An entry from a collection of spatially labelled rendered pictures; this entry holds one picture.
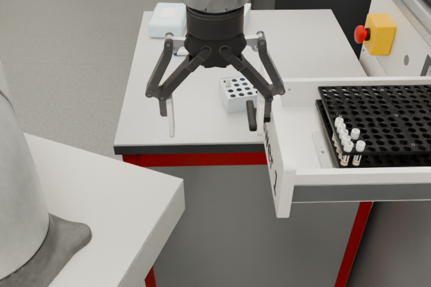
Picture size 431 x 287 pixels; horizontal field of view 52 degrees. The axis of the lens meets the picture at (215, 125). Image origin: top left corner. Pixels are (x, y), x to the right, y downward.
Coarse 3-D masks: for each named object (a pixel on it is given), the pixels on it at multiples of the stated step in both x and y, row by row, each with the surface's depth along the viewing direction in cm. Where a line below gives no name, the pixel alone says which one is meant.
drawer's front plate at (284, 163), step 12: (264, 72) 78; (276, 96) 72; (276, 108) 70; (276, 120) 67; (276, 132) 65; (288, 132) 65; (264, 144) 79; (276, 144) 65; (288, 144) 63; (276, 156) 66; (288, 156) 61; (276, 168) 66; (288, 168) 60; (276, 180) 66; (288, 180) 61; (276, 192) 66; (288, 192) 63; (276, 204) 66; (288, 204) 64; (276, 216) 67; (288, 216) 66
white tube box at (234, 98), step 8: (224, 80) 100; (232, 80) 101; (240, 80) 100; (224, 88) 98; (232, 88) 98; (240, 88) 98; (248, 88) 98; (224, 96) 97; (232, 96) 96; (240, 96) 95; (248, 96) 95; (256, 96) 95; (224, 104) 98; (232, 104) 95; (240, 104) 96; (256, 104) 97
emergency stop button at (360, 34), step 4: (356, 28) 100; (360, 28) 99; (356, 32) 100; (360, 32) 98; (364, 32) 98; (356, 36) 100; (360, 36) 98; (364, 36) 98; (356, 40) 100; (360, 40) 99
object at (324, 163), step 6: (312, 132) 78; (318, 132) 78; (312, 138) 78; (318, 138) 76; (318, 144) 75; (318, 150) 74; (324, 150) 74; (318, 156) 74; (324, 156) 73; (324, 162) 72
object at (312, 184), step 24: (288, 96) 84; (312, 96) 84; (288, 120) 82; (312, 120) 82; (312, 144) 77; (312, 168) 72; (336, 168) 64; (360, 168) 64; (384, 168) 64; (408, 168) 64; (312, 192) 65; (336, 192) 65; (360, 192) 65; (384, 192) 66; (408, 192) 66
